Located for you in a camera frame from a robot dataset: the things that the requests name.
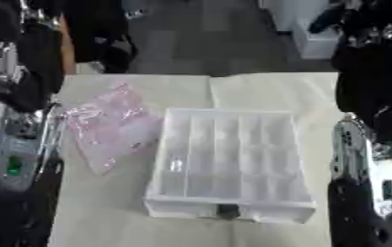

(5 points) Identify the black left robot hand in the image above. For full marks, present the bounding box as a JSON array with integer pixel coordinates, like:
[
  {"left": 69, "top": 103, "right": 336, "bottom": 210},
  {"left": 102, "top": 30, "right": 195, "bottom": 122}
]
[{"left": 0, "top": 19, "right": 68, "bottom": 113}]

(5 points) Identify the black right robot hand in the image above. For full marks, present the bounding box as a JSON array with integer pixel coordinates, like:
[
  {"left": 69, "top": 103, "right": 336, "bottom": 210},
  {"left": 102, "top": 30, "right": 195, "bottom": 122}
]
[{"left": 309, "top": 0, "right": 392, "bottom": 146}]

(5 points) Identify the white storage box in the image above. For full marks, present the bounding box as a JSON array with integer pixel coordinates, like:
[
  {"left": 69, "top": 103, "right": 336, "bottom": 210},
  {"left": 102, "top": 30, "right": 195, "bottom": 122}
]
[{"left": 291, "top": 18, "right": 344, "bottom": 61}]

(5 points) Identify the black chair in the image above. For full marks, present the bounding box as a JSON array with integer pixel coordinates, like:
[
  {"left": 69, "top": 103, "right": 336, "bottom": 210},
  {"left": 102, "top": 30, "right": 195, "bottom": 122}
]
[{"left": 62, "top": 0, "right": 141, "bottom": 74}]

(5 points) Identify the pink clear plastic bag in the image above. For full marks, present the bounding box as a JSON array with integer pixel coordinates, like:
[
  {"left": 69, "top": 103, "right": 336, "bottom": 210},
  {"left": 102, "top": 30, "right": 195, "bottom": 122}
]
[{"left": 59, "top": 82, "right": 166, "bottom": 177}]

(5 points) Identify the white compartment drawer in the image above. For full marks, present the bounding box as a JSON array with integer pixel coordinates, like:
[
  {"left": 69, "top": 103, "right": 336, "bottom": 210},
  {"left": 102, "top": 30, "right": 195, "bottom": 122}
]
[{"left": 142, "top": 107, "right": 320, "bottom": 225}]

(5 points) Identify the small clear plastic item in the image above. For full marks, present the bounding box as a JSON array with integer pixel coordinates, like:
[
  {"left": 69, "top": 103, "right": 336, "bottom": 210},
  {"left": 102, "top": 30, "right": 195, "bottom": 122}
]
[{"left": 167, "top": 155, "right": 186, "bottom": 174}]

